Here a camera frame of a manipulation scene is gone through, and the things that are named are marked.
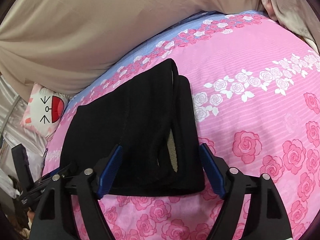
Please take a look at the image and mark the black pants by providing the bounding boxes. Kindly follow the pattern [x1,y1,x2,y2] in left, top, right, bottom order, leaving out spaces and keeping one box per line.
[60,59,204,197]

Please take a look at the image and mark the white cartoon-face pillow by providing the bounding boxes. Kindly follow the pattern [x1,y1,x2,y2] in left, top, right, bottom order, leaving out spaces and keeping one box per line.
[21,83,69,140]

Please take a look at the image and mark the silver satin curtain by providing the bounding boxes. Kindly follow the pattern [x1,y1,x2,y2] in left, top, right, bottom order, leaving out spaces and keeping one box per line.
[1,76,47,199]

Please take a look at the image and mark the pink rose-print bedsheet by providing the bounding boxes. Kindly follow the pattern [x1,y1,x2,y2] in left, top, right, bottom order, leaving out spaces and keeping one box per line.
[43,11,319,239]

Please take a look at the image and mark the beige duvet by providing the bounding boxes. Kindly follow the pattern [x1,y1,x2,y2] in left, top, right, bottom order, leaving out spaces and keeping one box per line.
[1,0,263,99]

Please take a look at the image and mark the floral beige pillow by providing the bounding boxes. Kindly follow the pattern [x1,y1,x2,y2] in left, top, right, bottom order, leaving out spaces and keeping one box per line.
[261,0,319,53]

